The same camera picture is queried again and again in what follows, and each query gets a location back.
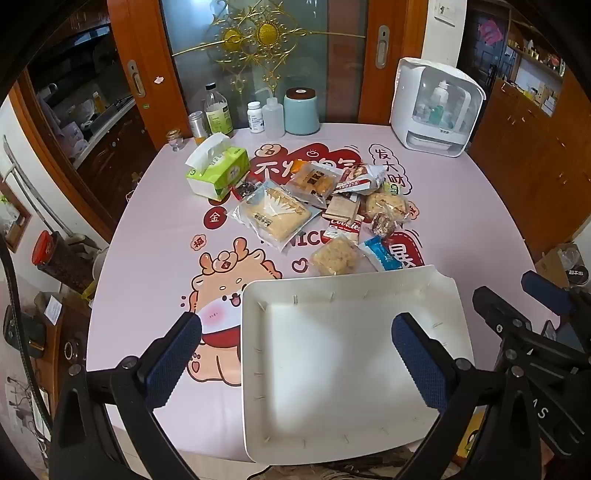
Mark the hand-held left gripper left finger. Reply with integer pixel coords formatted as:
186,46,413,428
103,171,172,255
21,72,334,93
51,311,204,480

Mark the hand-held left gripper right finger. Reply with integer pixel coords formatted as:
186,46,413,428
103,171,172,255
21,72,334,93
392,312,543,480

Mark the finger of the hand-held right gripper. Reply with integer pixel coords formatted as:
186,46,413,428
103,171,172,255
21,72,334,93
522,271,591,324
472,286,548,344

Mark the white rectangular tray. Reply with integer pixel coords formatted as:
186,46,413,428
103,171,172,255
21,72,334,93
241,264,474,463

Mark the blue and white snack packet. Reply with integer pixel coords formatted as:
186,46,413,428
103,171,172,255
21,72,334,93
359,237,407,273

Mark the clear puffed rice packet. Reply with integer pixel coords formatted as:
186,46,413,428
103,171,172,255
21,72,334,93
310,235,363,276

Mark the clear nut candy packet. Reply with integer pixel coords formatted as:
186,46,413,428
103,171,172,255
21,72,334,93
369,212,398,238

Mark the red cookie packet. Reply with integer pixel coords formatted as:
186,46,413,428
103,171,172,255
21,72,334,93
323,217,363,245

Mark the clear rice cake packet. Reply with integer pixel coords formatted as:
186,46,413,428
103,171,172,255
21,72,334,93
365,191,411,224

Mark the brown wafer packet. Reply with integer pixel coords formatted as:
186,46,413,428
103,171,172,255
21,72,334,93
322,194,363,222

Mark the clear bread packet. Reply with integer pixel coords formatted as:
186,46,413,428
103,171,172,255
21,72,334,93
233,181,311,252

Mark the red and white snack packet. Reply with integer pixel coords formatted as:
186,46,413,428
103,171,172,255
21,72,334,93
333,164,387,195

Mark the orange cracker packet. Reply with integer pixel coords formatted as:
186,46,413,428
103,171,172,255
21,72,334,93
284,161,345,208

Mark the cardboard box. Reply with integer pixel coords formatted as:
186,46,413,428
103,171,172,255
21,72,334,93
536,242,583,289

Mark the wooden cabinet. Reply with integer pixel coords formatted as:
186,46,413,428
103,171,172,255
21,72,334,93
468,65,591,259

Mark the red-lidded storage jar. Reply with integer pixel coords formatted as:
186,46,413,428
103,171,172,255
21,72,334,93
32,231,95,294

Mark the white bottle steriliser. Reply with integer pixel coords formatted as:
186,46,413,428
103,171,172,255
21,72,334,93
390,58,486,158

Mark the green tissue box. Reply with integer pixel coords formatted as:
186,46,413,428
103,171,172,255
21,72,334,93
185,134,250,201

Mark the wooden shelf with bottles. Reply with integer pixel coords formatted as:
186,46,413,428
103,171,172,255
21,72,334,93
505,9,568,116

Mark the glass bottle with green label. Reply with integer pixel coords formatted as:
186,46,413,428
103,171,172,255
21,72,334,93
204,83,234,137

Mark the white pill bottle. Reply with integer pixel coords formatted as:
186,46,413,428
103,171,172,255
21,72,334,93
247,102,265,134

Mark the white squeeze bottle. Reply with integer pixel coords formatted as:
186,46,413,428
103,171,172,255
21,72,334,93
256,88,286,138

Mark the wooden sliding glass door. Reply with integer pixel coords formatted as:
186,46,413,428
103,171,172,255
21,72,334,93
107,0,428,141

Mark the teal canister with brown lid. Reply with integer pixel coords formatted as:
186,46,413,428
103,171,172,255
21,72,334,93
283,88,321,136

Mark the gold door ornament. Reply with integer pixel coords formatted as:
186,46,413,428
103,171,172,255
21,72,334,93
173,0,365,88

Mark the pink wall poster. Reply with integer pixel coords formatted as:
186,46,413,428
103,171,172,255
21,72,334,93
479,17,504,46

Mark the silver door handle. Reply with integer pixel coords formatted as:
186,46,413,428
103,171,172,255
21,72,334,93
128,60,146,97
375,25,391,69

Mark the white wall switch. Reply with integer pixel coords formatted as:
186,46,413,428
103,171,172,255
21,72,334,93
434,0,462,25

